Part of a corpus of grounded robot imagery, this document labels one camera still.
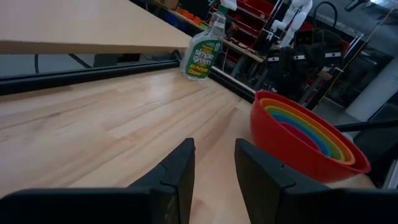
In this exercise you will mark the black table frame rail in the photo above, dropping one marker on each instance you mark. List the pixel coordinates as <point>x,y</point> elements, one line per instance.
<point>77,76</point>

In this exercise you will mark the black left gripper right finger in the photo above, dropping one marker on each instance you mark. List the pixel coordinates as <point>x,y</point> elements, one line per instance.
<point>273,193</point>

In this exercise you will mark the beige neighbouring table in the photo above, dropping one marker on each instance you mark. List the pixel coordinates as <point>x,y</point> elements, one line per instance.
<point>77,25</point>

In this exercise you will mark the red storage bins shelf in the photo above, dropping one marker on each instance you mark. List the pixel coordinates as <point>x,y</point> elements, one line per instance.
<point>255,7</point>

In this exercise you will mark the green plastic bowl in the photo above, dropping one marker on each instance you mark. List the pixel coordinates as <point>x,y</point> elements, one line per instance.
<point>337,154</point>

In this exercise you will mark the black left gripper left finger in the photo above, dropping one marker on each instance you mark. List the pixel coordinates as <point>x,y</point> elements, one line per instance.
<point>174,189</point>

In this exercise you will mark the small pink plastic bowl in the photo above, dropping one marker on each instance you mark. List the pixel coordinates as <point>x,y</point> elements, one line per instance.
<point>298,133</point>

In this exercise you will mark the blue plastic bowl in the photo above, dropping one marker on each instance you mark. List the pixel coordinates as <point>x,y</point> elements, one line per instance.
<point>326,151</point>

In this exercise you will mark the nested rainbow bowls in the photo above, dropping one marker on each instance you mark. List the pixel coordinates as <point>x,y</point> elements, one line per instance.
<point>280,149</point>

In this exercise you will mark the orange plastic bowl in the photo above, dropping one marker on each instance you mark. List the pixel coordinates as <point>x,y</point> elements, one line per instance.
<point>349,157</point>

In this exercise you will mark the white robot figure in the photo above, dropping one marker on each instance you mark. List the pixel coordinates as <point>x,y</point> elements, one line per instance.
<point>297,18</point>

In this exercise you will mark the clear spray bottle green label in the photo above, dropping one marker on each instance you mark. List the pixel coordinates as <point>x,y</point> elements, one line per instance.
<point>200,57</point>

